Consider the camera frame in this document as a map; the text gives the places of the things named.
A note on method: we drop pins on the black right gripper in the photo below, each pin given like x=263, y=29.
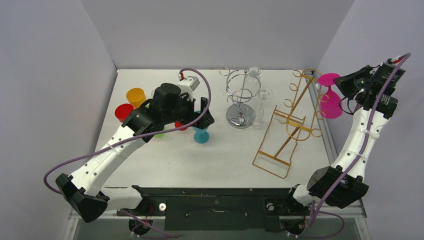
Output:
x=359, y=84

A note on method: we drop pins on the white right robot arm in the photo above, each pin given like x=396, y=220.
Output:
x=342, y=183

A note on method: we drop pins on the blue plastic wine glass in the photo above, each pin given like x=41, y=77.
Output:
x=201, y=136

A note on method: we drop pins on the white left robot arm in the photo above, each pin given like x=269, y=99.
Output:
x=84, y=188

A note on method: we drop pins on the red plastic wine glass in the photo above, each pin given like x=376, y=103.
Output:
x=123, y=111

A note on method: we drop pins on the yellow plastic wine glass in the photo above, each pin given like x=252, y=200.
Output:
x=136, y=97

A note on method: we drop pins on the clear stemmed wine glass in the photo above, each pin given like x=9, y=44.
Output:
x=263, y=96

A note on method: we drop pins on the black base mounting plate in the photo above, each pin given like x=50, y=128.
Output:
x=220, y=209

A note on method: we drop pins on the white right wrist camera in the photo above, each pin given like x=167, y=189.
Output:
x=395, y=60

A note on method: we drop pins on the pink plastic wine glass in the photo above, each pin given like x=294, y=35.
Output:
x=329, y=101

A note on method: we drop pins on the gold wire glass rack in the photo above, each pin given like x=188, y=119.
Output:
x=294, y=119

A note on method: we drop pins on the chrome spiral glass rack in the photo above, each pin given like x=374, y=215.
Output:
x=240, y=92

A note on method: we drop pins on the green plastic wine glass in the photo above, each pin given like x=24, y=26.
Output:
x=159, y=135

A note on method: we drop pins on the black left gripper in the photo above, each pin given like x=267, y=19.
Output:
x=183, y=98

